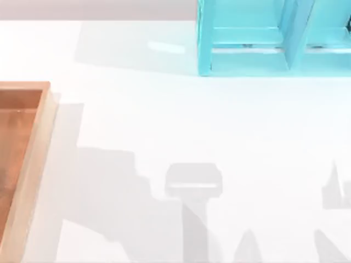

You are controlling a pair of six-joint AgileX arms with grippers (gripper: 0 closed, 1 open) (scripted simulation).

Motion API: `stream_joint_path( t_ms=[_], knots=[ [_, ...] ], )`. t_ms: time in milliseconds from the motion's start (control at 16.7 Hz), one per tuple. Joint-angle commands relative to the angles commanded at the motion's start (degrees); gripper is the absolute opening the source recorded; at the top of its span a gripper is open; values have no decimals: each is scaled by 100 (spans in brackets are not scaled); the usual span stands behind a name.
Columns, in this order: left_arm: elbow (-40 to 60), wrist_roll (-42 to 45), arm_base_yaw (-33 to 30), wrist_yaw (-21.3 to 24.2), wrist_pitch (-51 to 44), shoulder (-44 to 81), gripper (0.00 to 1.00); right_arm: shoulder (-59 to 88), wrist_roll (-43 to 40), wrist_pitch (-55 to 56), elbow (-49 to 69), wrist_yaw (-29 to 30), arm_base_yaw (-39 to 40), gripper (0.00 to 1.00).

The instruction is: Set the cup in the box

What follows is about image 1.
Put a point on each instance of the light blue rack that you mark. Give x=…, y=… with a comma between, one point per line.
x=246, y=63

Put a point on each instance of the shallow salmon-coloured box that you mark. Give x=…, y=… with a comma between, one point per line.
x=30, y=164

